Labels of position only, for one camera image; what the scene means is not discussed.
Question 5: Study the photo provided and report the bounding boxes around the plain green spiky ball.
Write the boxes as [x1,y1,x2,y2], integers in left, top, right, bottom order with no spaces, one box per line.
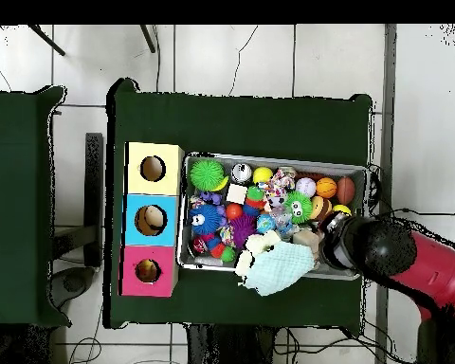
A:
[189,157,228,192]

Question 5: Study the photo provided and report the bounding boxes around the white baseball toy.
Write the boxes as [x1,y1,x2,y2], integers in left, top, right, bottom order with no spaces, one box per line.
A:
[295,177,318,198]

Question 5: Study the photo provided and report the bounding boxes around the shallow wire mesh bin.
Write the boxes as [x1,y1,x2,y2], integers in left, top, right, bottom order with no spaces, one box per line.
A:
[177,155,369,282]

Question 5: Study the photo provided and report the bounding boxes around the dark blue spiky ball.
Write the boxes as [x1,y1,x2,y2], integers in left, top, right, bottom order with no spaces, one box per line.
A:
[190,204,226,237]

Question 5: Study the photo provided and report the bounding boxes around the pale yellow cloth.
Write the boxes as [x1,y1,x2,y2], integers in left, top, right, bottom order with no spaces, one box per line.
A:
[234,228,283,281]

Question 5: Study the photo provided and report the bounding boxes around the brown rubber ball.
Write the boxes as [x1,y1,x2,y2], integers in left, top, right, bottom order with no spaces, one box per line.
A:
[337,177,357,206]

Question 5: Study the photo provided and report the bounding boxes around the dark green side table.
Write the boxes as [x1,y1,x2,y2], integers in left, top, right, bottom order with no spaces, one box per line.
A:
[0,85,69,327]

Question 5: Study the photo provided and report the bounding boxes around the orange basketball toy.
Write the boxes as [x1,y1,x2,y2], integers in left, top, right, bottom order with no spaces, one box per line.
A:
[316,177,338,200]

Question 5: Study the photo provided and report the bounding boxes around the yellow ball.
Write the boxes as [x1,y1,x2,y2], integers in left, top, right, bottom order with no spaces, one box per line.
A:
[252,166,274,185]

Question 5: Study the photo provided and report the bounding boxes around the purple spiky toy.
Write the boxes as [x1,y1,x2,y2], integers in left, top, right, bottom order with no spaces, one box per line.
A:
[228,214,262,250]

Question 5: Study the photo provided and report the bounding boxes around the tan wooden block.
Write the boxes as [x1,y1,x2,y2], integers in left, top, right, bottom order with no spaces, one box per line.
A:
[292,228,322,253]

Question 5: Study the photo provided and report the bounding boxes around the mint green cloth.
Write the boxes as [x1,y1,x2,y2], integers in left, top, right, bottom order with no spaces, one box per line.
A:
[242,240,318,298]

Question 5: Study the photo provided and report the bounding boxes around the small silver can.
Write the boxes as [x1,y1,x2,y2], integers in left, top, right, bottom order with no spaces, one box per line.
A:
[230,162,253,185]

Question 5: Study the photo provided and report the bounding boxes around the black flat panel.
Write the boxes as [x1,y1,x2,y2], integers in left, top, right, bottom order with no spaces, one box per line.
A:
[84,132,105,268]

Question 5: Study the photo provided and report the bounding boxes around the black tripod leg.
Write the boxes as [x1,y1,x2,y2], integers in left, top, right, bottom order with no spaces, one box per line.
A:
[139,24,156,54]
[27,24,65,57]

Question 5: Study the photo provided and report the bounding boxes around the wooden box three holes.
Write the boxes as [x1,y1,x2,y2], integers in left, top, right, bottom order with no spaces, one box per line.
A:
[120,141,186,299]

